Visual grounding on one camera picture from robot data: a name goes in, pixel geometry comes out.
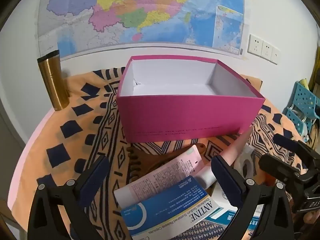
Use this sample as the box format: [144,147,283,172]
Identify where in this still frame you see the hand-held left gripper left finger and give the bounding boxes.
[27,155,110,240]

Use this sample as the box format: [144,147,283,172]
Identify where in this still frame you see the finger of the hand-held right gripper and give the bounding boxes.
[258,154,309,193]
[272,134,320,173]

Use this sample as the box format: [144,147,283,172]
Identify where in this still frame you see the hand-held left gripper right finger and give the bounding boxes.
[211,155,294,240]

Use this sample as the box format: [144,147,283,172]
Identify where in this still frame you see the brown wooden comb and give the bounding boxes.
[126,142,207,184]

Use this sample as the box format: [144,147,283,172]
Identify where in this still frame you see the pale pink printed tube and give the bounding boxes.
[114,147,202,209]

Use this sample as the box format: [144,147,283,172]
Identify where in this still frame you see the blue and white medicine box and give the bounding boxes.
[120,176,227,238]

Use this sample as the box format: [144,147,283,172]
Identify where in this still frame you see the pink cardboard box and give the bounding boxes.
[116,55,265,143]

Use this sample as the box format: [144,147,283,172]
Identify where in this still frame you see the person's right hand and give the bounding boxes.
[301,210,320,233]

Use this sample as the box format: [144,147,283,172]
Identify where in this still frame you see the white plastic bag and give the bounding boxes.
[293,106,309,140]

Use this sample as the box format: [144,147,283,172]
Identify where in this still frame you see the white tape roll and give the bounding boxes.
[234,144,255,178]

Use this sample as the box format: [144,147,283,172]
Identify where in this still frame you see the orange patterned cloth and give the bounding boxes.
[10,66,310,240]

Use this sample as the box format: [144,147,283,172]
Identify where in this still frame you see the blue perforated plastic rack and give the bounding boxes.
[282,80,320,140]

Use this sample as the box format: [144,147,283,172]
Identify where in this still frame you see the gold thermos bottle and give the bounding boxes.
[37,50,70,111]

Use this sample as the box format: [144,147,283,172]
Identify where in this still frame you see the white wall switch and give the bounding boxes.
[271,47,281,65]

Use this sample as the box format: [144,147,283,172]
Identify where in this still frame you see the white wall socket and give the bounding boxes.
[261,41,273,59]
[248,34,263,55]

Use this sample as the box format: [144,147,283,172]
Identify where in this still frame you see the colourful wall map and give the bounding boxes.
[37,0,251,62]

